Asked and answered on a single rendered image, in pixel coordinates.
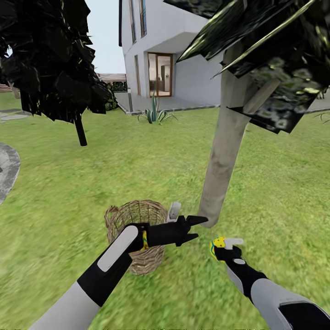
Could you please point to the wicker basket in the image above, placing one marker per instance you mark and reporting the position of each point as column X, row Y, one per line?
column 144, row 261

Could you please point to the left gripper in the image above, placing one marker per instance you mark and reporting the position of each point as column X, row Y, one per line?
column 177, row 232

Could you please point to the door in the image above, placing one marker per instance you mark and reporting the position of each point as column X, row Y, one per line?
column 159, row 65

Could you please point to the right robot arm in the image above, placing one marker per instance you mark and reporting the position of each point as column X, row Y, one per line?
column 280, row 308

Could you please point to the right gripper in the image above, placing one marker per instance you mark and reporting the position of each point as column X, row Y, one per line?
column 221, row 253

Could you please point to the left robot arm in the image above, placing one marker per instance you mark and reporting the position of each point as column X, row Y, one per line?
column 78, row 307

